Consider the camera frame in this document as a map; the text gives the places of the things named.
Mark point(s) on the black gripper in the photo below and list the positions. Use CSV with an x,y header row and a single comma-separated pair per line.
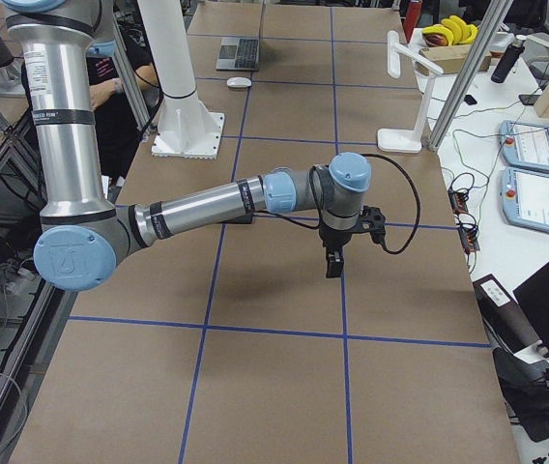
x,y
334,238

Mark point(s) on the black mouse pad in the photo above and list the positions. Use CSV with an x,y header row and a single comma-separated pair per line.
x,y
245,219

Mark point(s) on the white computer mouse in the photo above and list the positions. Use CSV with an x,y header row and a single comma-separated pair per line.
x,y
238,83

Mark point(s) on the grey laptop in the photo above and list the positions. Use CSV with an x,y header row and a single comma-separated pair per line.
x,y
238,54

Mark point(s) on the lower teach pendant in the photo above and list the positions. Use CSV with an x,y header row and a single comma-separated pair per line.
x,y
525,198

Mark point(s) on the teach pendant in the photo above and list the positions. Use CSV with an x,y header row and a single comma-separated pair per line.
x,y
525,145
525,198

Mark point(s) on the upper teach pendant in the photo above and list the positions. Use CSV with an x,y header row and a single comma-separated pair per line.
x,y
525,145

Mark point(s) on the cardboard box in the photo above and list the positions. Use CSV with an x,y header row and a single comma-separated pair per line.
x,y
449,58

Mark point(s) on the person in black clothes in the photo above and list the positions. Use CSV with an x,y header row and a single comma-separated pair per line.
x,y
116,128

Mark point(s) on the yellow bananas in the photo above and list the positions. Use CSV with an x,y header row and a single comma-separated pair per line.
x,y
450,31

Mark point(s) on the red bottle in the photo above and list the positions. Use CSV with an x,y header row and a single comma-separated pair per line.
x,y
413,12

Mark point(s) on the black water bottle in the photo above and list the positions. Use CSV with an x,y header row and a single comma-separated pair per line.
x,y
508,60

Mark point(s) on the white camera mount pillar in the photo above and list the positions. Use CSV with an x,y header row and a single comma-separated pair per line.
x,y
186,128

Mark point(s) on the aluminium frame post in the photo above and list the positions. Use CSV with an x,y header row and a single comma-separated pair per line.
x,y
495,15

